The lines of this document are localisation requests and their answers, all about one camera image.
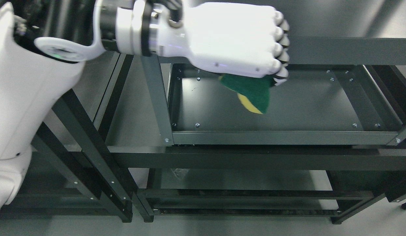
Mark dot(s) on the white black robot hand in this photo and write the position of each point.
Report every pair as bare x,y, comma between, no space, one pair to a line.
226,38

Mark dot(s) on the green yellow sponge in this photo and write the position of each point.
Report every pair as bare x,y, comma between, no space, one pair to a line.
253,93

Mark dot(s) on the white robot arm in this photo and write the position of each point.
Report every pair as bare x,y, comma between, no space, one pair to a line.
30,84

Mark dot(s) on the grey metal shelf unit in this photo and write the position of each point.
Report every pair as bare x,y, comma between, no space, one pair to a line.
347,83

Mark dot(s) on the black metal shelf rack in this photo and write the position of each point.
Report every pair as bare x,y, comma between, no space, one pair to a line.
98,150

